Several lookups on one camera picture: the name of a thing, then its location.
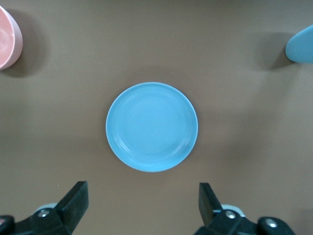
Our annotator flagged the pink bowl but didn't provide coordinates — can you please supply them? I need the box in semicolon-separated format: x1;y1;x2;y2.
0;5;23;71

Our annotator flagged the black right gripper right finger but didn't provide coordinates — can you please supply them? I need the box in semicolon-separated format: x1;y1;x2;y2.
194;182;295;235

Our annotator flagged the brown table cover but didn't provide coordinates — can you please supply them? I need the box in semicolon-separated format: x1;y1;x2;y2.
0;0;313;235

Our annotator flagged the blue cup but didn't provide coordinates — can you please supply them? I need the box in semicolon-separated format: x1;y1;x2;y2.
285;23;313;65

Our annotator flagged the blue plate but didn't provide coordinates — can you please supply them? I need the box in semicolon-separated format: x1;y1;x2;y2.
105;82;199;173

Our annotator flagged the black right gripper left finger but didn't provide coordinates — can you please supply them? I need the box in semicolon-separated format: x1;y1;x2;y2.
0;181;89;235

